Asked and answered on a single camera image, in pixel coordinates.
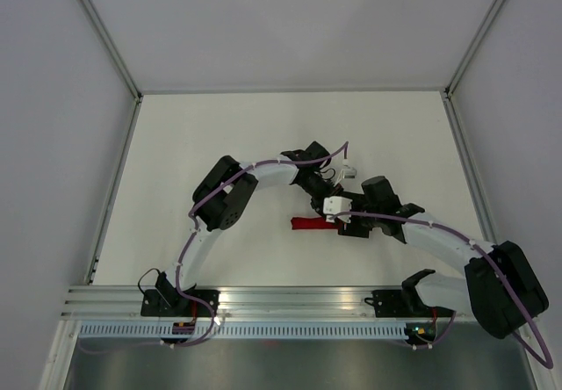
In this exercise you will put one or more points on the white slotted cable duct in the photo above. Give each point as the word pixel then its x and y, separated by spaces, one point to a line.
pixel 338 330

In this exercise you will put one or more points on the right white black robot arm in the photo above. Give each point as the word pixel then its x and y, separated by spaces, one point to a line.
pixel 495 282

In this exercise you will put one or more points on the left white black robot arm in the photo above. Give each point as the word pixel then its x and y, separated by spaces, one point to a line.
pixel 218 203

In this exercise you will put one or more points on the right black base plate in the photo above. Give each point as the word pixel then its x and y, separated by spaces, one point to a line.
pixel 394 303

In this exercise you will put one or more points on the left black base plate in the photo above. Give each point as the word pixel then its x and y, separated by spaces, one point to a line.
pixel 154 305

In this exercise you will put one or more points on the left aluminium frame post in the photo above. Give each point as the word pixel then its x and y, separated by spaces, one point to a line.
pixel 99 28

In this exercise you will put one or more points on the right aluminium frame post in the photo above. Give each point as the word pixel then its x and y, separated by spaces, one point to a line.
pixel 484 28

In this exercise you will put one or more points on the aluminium mounting rail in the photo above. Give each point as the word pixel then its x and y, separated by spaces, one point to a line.
pixel 237 303

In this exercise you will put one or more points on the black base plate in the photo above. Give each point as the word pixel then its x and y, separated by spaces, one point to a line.
pixel 394 303
pixel 154 305

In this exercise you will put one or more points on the aluminium frame post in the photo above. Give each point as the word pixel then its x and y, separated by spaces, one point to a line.
pixel 99 28
pixel 484 28

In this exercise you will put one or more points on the red cloth napkin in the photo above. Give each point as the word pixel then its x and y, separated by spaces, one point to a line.
pixel 312 223

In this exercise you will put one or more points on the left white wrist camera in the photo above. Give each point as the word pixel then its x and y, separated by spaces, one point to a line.
pixel 347 172

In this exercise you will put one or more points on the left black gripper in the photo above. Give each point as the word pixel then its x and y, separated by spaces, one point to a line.
pixel 333 189

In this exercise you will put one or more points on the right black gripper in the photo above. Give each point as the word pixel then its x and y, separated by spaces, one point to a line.
pixel 354 229

